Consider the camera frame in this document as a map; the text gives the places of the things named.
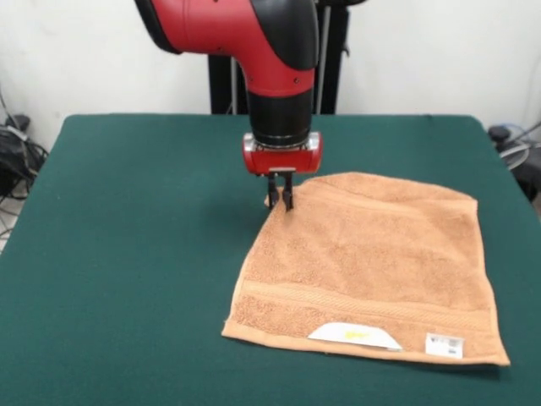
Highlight black cable tangle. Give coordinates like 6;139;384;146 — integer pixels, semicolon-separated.
500;121;541;150
0;84;51;238

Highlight tan terry towel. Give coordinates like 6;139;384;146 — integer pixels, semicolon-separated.
221;171;511;368

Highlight dark green table cloth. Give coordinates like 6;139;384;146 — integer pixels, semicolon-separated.
0;112;541;406

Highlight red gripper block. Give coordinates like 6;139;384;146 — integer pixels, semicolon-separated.
241;131;325;212

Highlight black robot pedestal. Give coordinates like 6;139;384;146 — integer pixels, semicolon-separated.
206;0;369;115

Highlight black power adapter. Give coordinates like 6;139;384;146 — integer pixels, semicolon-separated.
488;125;513;143
4;113;31;130

